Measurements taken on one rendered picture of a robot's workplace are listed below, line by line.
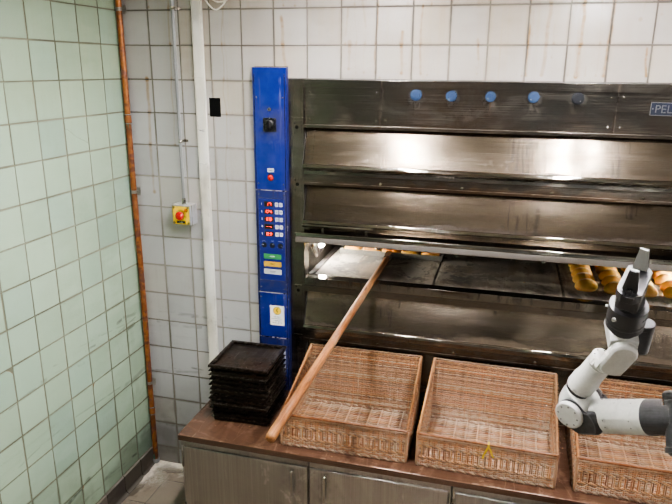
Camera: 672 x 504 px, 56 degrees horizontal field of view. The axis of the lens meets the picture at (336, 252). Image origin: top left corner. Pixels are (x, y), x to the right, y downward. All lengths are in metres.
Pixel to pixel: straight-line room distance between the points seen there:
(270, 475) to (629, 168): 1.97
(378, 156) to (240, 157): 0.66
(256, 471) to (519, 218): 1.58
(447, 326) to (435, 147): 0.82
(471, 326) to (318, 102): 1.23
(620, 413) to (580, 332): 1.24
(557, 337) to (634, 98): 1.05
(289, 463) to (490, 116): 1.70
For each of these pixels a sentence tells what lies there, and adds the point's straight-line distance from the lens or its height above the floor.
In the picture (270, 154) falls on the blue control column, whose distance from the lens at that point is 2.95.
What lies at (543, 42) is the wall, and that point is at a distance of 2.77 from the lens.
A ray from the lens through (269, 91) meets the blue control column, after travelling 2.93.
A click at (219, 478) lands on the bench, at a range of 3.05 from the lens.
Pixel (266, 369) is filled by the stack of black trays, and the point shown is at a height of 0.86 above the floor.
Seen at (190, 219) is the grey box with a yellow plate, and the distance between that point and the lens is 3.14.
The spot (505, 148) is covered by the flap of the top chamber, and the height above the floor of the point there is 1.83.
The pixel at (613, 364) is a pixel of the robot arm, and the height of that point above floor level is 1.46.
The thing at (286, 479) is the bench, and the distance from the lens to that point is 2.92.
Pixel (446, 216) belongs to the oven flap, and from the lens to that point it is 2.84.
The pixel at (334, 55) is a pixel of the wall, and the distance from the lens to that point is 2.87.
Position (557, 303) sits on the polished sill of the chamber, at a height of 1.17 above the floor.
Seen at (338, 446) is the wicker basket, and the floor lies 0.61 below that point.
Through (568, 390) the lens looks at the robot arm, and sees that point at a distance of 1.86.
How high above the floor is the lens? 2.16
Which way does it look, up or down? 16 degrees down
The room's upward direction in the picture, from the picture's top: straight up
